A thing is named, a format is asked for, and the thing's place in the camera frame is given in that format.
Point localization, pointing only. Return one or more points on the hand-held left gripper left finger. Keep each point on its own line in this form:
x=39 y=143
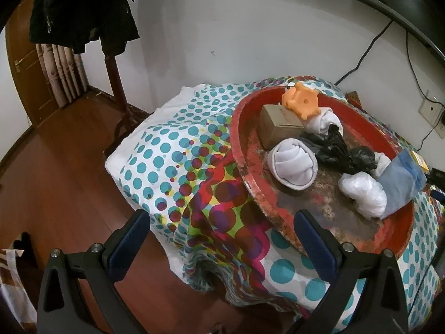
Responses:
x=128 y=247

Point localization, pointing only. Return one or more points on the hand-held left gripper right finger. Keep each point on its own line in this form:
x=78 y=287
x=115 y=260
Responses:
x=314 y=247

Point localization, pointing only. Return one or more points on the round red tray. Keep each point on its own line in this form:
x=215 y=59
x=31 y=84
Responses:
x=313 y=212

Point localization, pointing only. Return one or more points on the white plastic bag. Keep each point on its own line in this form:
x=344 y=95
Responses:
x=363 y=195

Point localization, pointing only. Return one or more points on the large white sock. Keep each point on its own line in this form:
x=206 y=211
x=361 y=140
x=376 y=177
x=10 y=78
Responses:
x=292 y=165

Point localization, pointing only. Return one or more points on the black plastic bag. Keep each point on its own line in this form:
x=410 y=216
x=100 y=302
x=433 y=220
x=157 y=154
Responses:
x=326 y=144
x=361 y=160

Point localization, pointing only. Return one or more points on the light blue sock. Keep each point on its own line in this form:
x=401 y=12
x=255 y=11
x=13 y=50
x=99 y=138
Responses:
x=399 y=184

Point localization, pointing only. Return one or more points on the brown cardboard box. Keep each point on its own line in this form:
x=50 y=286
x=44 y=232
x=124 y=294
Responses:
x=278 y=125

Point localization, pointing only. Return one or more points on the orange toy figure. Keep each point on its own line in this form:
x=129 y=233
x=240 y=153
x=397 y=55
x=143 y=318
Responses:
x=302 y=102

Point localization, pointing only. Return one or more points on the polka dot tablecloth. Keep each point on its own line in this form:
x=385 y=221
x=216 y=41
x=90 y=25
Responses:
x=208 y=181

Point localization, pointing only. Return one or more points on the printed cloth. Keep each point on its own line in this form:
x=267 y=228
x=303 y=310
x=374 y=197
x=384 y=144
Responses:
x=10 y=292

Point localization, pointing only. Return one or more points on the yellow box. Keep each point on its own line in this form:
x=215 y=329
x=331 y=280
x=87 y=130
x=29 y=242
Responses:
x=419 y=161

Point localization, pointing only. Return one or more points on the red snack wrapper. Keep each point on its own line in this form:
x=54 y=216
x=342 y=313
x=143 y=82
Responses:
x=353 y=98

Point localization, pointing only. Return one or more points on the wooden coat rack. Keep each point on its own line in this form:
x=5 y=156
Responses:
x=114 y=87

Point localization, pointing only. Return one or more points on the wooden slatted boards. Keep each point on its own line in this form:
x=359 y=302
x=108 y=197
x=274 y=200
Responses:
x=62 y=73

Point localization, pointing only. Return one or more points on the wooden door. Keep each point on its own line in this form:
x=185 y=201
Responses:
x=27 y=87

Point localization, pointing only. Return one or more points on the dark hanging clothes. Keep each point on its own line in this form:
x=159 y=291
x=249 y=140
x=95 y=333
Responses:
x=87 y=7

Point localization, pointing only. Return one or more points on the white wall socket plate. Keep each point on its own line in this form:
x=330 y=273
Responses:
x=431 y=111

